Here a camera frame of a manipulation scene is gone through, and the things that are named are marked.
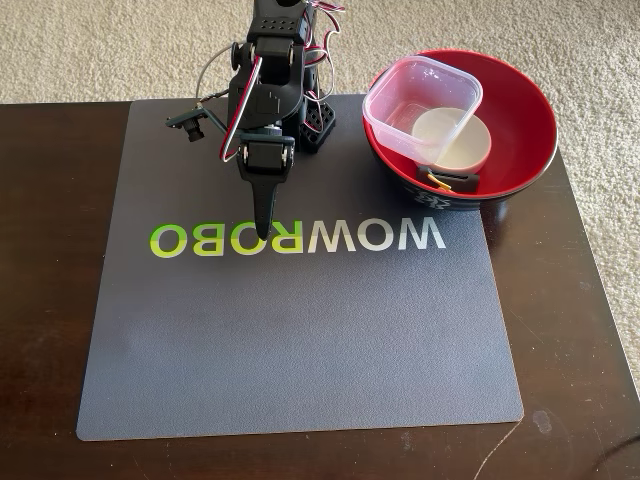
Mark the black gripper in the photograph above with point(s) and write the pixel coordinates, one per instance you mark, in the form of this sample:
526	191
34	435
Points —
264	156

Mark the clear plastic food container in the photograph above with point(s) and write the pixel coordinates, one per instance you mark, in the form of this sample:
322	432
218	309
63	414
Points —
410	85

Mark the black dumbbell-shaped block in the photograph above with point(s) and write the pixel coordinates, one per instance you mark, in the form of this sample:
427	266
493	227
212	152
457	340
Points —
467	182

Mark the small white bowl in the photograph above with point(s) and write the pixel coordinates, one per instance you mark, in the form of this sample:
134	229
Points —
475	145

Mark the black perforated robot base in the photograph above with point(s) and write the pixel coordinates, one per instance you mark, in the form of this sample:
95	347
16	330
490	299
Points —
315	130

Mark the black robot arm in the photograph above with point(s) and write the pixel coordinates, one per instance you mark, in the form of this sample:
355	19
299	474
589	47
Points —
272	25

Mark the red bowl with black outside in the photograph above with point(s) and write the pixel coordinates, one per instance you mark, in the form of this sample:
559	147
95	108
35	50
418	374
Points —
520	130

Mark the grey mat with WOWROBO print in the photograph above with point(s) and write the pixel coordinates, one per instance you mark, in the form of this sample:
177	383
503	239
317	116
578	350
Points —
300	325

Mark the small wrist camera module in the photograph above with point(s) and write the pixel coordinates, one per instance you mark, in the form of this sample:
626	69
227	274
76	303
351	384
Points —
187	124

